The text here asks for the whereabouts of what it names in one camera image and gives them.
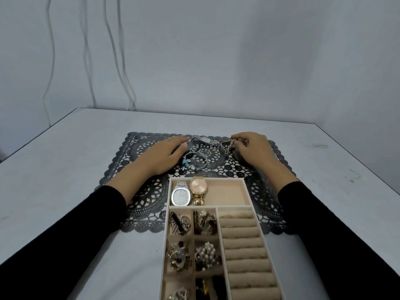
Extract silver charm bracelet blue beads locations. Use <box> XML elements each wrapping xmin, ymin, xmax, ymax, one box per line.
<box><xmin>181</xmin><ymin>151</ymin><xmax>209</xmax><ymax>171</ymax></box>

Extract silver ornate brooch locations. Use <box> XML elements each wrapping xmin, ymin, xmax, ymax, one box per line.
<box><xmin>166</xmin><ymin>242</ymin><xmax>192</xmax><ymax>272</ymax></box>

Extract silver filigree jewelry piece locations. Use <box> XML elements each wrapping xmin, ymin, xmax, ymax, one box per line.
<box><xmin>167</xmin><ymin>287</ymin><xmax>190</xmax><ymax>300</ymax></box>

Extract person's left forearm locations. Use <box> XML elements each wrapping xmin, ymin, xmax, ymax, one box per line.
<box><xmin>0</xmin><ymin>164</ymin><xmax>150</xmax><ymax>300</ymax></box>

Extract beige jewelry organizer tray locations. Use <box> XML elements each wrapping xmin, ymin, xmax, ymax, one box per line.
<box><xmin>159</xmin><ymin>176</ymin><xmax>286</xmax><ymax>300</ymax></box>

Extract white pearl cluster jewelry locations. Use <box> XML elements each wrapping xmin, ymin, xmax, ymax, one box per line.
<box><xmin>195</xmin><ymin>242</ymin><xmax>220</xmax><ymax>271</ymax></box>

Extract thin grey wall cable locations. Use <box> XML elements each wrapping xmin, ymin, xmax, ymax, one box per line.
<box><xmin>102</xmin><ymin>0</ymin><xmax>135</xmax><ymax>111</ymax></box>
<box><xmin>42</xmin><ymin>0</ymin><xmax>56</xmax><ymax>127</ymax></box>
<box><xmin>79</xmin><ymin>0</ymin><xmax>97</xmax><ymax>107</ymax></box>
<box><xmin>117</xmin><ymin>0</ymin><xmax>137</xmax><ymax>111</ymax></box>

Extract gold and dark jewelry cluster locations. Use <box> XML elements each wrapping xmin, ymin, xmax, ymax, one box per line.
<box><xmin>193</xmin><ymin>210</ymin><xmax>218</xmax><ymax>236</ymax></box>

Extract silver square-face wristwatch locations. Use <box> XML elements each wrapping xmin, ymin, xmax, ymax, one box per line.
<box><xmin>171</xmin><ymin>181</ymin><xmax>192</xmax><ymax>206</ymax></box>

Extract black lace placemat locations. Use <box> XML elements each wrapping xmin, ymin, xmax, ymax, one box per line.
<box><xmin>95</xmin><ymin>132</ymin><xmax>297</xmax><ymax>235</ymax></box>

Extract gold round-face wristwatch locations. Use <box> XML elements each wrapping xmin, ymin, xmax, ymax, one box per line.
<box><xmin>190</xmin><ymin>177</ymin><xmax>207</xmax><ymax>206</ymax></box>

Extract person's right forearm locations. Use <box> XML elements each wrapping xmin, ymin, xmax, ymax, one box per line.
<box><xmin>264</xmin><ymin>162</ymin><xmax>400</xmax><ymax>300</ymax></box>

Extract person's left hand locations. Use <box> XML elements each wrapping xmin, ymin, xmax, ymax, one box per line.
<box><xmin>138</xmin><ymin>136</ymin><xmax>190</xmax><ymax>179</ymax></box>

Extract black and gold jewelry pieces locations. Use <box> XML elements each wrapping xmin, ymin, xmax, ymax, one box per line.
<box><xmin>195</xmin><ymin>275</ymin><xmax>228</xmax><ymax>300</ymax></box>

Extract black and silver brooch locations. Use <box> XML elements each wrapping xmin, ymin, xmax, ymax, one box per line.
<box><xmin>170</xmin><ymin>212</ymin><xmax>191</xmax><ymax>236</ymax></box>

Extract small silver rectangular wristwatch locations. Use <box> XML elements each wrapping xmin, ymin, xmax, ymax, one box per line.
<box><xmin>191</xmin><ymin>135</ymin><xmax>219</xmax><ymax>146</ymax></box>

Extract person's right hand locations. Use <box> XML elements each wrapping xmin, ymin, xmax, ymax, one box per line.
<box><xmin>231</xmin><ymin>132</ymin><xmax>278</xmax><ymax>171</ymax></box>

